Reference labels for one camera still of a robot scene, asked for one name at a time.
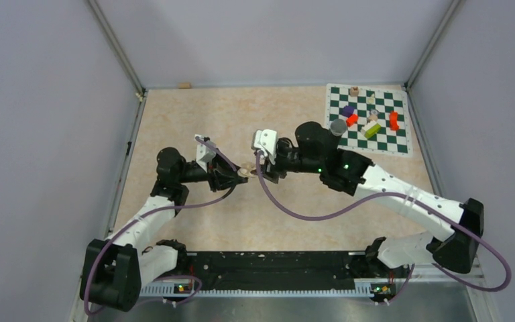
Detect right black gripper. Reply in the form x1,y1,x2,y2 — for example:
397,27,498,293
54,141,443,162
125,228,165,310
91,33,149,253
251,144,323,183

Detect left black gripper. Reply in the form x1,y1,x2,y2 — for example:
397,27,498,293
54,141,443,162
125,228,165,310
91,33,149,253
177,148,247,192

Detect white earbud charging case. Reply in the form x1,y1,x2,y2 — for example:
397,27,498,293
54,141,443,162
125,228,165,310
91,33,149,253
237,162,257,178

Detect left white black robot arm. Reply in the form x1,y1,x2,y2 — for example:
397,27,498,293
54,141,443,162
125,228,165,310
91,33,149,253
79,148,248,316

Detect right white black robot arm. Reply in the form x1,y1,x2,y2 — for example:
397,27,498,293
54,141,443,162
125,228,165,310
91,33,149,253
251,119,484,276

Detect black microphone grey head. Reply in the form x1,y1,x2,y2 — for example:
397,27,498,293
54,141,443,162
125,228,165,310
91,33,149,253
329,119,348,147

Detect small red block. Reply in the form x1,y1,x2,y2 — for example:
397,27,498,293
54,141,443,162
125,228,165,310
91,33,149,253
345,114,359,127

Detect purple block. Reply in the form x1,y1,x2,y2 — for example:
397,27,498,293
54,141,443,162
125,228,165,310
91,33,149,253
341,105,356,118

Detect yellow-green block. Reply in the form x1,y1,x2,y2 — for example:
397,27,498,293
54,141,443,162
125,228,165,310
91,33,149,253
360,120,381,140

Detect wooden cube with mark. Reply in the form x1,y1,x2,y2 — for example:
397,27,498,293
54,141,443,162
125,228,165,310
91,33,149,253
349,87,359,97

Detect green white chessboard mat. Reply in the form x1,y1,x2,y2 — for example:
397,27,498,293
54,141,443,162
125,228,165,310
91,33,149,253
325,83,414,157

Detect small beige chess piece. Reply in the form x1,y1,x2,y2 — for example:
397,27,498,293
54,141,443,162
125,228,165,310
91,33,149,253
367,94,376,105

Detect large red block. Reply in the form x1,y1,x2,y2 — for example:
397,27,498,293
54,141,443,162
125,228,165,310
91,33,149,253
389,111,400,131

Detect left circuit board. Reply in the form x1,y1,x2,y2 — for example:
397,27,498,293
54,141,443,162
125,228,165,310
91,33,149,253
174,283,195,294

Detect circuit board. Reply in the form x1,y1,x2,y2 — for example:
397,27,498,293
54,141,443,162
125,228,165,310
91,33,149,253
371,284,396,298
174,283,195,294

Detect right circuit board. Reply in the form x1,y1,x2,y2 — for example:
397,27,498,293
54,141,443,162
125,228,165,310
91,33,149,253
371,284,396,298

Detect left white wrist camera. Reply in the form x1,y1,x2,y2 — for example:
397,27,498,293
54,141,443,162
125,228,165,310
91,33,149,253
194,134,216,172

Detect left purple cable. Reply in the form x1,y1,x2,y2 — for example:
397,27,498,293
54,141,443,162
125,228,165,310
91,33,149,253
82,136,241,317

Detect purple cable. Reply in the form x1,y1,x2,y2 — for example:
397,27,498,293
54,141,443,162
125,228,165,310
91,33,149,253
254,150,512,293
82,136,241,317

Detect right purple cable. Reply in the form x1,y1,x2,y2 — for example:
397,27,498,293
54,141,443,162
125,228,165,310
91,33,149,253
254,150,512,293

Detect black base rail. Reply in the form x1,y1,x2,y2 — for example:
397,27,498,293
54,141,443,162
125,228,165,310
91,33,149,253
176,251,376,291

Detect cork piece at wall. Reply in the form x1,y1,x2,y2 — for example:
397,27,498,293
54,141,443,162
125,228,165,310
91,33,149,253
178,83,192,89

